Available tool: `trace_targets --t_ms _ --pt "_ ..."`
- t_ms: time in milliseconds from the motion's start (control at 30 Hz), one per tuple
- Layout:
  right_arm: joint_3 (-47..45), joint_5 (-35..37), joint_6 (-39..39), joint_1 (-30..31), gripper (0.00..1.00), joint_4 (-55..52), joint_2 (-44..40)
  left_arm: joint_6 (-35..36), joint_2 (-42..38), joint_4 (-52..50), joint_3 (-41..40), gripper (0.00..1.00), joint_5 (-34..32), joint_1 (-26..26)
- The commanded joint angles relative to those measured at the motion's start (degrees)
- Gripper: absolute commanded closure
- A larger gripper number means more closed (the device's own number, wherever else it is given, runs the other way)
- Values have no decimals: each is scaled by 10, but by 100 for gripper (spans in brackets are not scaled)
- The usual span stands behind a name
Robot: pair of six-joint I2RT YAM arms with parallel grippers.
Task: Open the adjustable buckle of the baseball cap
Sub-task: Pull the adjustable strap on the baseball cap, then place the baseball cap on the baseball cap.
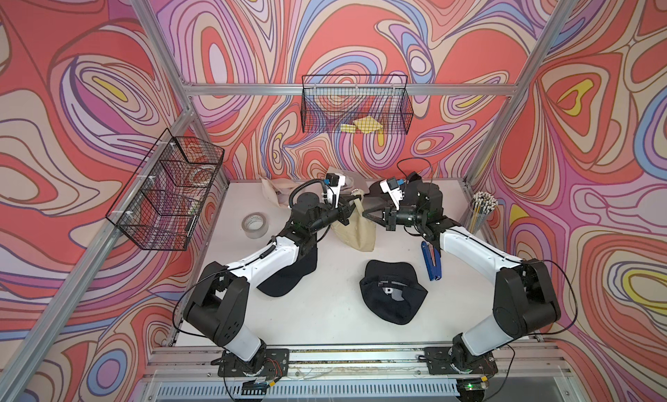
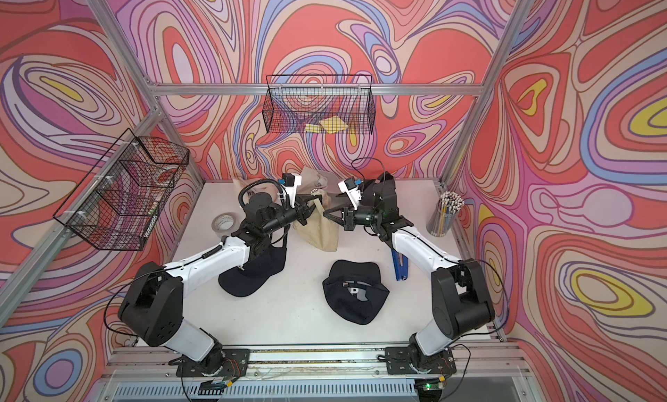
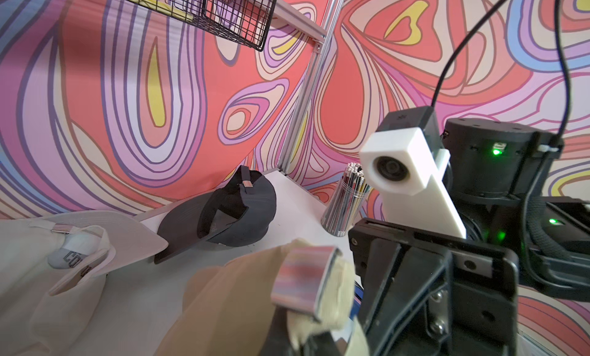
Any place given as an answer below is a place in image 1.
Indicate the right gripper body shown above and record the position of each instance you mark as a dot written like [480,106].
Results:
[402,217]

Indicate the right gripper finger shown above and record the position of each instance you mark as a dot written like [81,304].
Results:
[376,215]
[377,208]

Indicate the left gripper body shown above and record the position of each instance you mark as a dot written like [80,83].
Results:
[325,216]

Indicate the tan khaki baseball cap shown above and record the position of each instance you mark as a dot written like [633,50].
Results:
[360,234]

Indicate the cream baseball cap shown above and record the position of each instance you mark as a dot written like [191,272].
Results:
[277,191]

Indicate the black cap with white logo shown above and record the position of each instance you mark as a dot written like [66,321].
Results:
[285,280]

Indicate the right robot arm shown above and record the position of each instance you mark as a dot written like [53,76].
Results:
[524,299]

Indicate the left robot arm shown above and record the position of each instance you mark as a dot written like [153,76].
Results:
[216,304]

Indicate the light beige baseball cap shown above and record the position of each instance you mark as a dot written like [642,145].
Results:
[353,180]

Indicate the dark grey baseball cap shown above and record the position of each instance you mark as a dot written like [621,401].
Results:
[407,185]

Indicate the black cap upside down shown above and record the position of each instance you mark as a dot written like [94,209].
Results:
[391,291]

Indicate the blue tool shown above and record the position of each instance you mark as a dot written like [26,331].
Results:
[432,261]

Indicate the clear tape roll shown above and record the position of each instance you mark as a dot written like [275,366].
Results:
[255,225]

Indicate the cup of pencils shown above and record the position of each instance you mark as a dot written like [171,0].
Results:
[479,208]

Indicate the black wire basket back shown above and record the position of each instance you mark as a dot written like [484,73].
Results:
[329,100]

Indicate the black wire basket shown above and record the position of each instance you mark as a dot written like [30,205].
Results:
[329,100]
[159,208]

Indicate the black wire basket left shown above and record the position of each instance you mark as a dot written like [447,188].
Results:
[159,208]

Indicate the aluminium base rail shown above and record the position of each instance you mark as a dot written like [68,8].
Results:
[523,371]

